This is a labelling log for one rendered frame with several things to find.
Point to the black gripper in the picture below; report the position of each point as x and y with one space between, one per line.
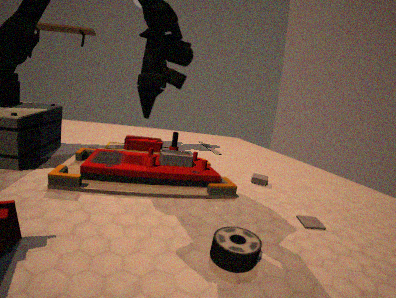
150 81

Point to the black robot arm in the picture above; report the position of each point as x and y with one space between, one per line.
17 40

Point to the black toy tyre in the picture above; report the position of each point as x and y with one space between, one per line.
235 249

